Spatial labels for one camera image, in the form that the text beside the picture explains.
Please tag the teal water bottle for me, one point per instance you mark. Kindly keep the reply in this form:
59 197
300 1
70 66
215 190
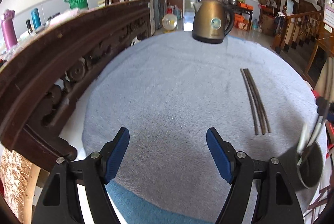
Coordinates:
35 18

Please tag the grey towel table cover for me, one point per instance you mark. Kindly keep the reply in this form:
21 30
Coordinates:
168 90

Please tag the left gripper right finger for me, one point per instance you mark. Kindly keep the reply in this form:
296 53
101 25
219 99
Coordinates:
222 153

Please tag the wooden stair railing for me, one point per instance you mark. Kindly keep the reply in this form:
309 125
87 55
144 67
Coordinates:
296 29

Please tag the floral patterned cushion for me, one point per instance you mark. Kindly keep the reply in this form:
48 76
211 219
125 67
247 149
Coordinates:
15 171

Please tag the bronze electric kettle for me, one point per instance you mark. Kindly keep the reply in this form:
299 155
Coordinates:
213 21

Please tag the purple water bottle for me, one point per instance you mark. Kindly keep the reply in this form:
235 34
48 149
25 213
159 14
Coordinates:
8 30

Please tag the dark metal utensil cup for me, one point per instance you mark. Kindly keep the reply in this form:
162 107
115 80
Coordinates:
309 168

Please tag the dark wooden side table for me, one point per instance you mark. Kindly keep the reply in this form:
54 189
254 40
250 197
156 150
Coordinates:
244 12

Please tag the dark wooden chopstick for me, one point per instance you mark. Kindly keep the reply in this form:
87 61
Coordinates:
264 122
252 107
256 111

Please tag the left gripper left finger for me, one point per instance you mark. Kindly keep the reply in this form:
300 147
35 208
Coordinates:
112 154

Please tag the white electric fan heater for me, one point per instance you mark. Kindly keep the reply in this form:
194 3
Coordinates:
169 23

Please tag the carved dark wooden sideboard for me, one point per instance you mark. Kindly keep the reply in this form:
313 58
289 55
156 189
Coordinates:
41 84

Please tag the blue table cloth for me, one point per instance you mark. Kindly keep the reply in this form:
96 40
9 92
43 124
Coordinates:
134 209

